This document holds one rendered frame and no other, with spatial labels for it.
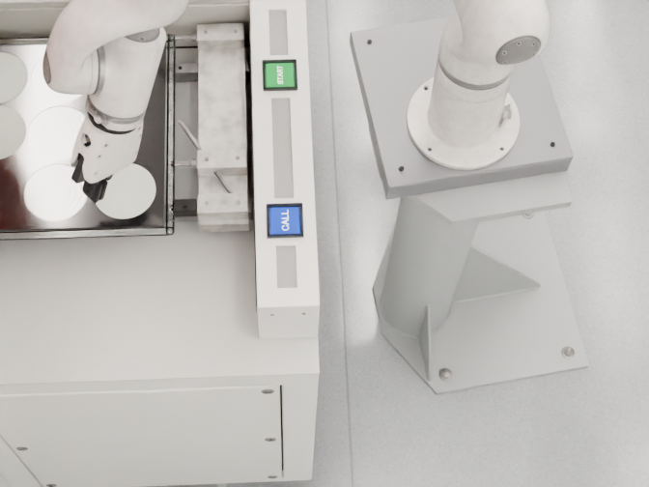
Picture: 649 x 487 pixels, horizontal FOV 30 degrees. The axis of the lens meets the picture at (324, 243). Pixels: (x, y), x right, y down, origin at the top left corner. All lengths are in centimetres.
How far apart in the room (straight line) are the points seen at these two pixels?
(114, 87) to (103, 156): 13
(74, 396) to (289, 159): 52
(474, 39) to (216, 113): 53
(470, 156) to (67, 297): 70
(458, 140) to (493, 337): 91
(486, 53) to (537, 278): 127
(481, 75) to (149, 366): 68
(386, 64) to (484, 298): 90
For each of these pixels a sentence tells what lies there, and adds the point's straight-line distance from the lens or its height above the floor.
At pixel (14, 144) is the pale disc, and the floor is 90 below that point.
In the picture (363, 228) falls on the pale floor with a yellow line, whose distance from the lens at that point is 292.
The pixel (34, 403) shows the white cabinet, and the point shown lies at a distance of 205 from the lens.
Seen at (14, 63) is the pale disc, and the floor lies 90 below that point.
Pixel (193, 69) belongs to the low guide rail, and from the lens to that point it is 213.
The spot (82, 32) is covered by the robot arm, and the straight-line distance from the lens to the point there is 160.
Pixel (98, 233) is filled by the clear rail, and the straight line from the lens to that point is 194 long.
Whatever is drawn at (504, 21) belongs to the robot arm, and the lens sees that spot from 168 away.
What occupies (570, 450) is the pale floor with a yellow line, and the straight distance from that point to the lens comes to 280.
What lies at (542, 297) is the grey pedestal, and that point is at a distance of 289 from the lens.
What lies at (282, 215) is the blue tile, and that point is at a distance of 186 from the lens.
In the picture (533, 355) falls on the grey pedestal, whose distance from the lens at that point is 283.
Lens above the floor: 264
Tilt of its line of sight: 66 degrees down
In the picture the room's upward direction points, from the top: 4 degrees clockwise
